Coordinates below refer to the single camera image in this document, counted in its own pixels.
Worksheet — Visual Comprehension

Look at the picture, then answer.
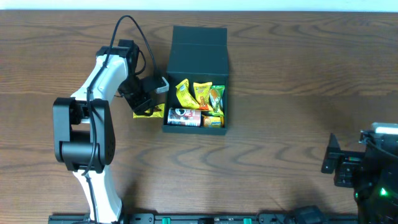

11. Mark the yellow Apollo wafer packet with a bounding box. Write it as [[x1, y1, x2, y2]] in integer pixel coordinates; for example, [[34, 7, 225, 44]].
[[133, 103, 165, 119]]

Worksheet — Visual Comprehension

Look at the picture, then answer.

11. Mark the red Pringles can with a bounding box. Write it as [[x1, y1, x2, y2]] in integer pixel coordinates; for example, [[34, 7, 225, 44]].
[[167, 108, 201, 127]]

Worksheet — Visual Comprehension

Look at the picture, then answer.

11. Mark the dark green box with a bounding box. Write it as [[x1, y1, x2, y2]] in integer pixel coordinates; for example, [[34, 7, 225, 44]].
[[162, 26, 229, 135]]

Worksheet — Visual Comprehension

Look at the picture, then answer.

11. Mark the yellow peanut butter sandwich packet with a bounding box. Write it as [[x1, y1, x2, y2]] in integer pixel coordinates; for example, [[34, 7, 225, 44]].
[[193, 82, 213, 111]]

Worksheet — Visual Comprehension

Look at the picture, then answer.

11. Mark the green yellow snack packet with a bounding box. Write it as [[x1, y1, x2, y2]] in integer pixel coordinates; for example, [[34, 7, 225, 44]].
[[208, 85, 225, 116]]

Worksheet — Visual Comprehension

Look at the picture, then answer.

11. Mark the small yellow biscuit packet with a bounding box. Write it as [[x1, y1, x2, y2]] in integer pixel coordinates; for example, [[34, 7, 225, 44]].
[[203, 116, 224, 128]]

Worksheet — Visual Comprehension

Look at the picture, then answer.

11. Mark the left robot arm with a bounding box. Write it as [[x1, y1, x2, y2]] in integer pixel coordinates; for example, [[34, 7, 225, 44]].
[[52, 40, 162, 223]]

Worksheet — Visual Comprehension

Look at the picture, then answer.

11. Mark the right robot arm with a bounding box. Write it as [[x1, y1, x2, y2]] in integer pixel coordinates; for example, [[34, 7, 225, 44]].
[[321, 131, 397, 223]]

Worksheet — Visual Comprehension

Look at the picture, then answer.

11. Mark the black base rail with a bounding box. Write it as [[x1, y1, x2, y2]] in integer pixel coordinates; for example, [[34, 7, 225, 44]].
[[47, 207, 361, 224]]

